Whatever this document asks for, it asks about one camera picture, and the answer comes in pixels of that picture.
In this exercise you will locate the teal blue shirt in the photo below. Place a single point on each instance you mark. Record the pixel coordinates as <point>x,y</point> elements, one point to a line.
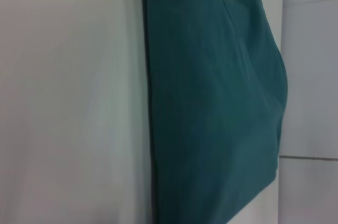
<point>211,102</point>

